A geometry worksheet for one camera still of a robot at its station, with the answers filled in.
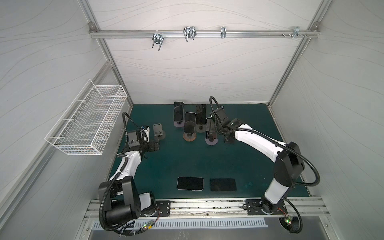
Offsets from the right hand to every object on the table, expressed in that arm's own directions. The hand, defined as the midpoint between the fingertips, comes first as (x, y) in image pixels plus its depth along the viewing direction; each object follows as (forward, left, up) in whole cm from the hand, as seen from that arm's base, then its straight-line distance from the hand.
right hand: (217, 120), depth 87 cm
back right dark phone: (+6, +10, -1) cm, 11 cm away
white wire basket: (-19, +62, +14) cm, 67 cm away
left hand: (-10, +39, -8) cm, 41 cm away
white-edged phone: (-32, +14, -16) cm, 38 cm away
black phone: (-31, -4, -19) cm, 37 cm away
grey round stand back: (+6, +10, -17) cm, 21 cm away
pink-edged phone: (+6, +17, -11) cm, 21 cm away
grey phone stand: (-3, +38, -12) cm, 40 cm away
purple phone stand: (-4, +2, -18) cm, 18 cm away
